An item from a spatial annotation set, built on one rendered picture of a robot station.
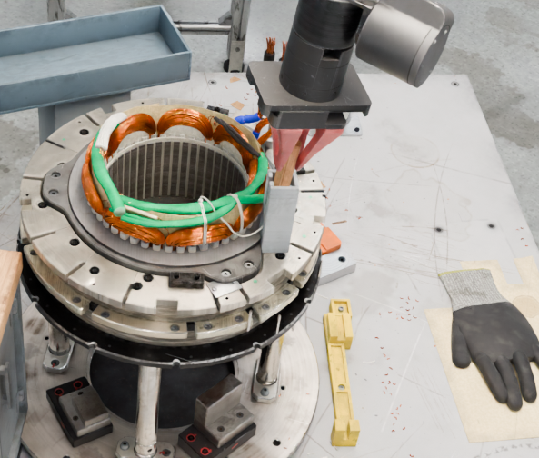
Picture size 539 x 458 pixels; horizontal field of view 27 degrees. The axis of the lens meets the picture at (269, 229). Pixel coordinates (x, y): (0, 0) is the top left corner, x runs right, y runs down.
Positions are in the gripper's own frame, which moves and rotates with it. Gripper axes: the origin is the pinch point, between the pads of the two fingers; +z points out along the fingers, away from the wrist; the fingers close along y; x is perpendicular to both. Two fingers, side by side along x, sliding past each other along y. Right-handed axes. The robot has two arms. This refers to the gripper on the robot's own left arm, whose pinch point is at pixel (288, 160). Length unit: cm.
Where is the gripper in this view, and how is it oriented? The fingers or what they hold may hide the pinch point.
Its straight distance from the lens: 108.3
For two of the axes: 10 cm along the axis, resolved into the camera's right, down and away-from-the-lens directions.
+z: -2.0, 7.2, 6.7
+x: -2.6, -7.0, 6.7
